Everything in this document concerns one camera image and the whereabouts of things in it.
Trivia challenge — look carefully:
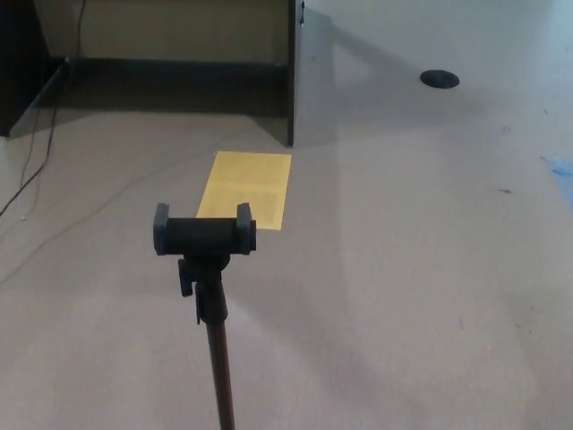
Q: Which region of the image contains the yellow printed paper sheet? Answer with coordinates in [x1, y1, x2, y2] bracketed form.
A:
[195, 150, 293, 232]

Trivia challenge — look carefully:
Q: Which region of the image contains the black round floor disc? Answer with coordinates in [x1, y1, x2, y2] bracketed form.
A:
[419, 69, 461, 89]

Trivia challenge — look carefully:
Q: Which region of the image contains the thin black cable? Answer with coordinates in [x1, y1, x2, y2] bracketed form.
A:
[17, 103, 44, 189]

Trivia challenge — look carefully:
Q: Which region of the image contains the thick black cable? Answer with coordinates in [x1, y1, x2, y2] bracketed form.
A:
[0, 0, 88, 217]

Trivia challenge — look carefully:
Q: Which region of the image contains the blue floor tape scrap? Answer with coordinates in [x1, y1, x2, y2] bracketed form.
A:
[540, 153, 573, 176]

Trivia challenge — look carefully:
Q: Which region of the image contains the thin grey cable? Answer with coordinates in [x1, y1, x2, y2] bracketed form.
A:
[0, 150, 220, 286]

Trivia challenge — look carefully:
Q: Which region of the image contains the dark wooden desk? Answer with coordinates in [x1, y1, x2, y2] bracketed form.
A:
[0, 0, 311, 149]

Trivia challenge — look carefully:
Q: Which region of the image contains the black tripod with phone holder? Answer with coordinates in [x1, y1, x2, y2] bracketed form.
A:
[152, 202, 259, 430]

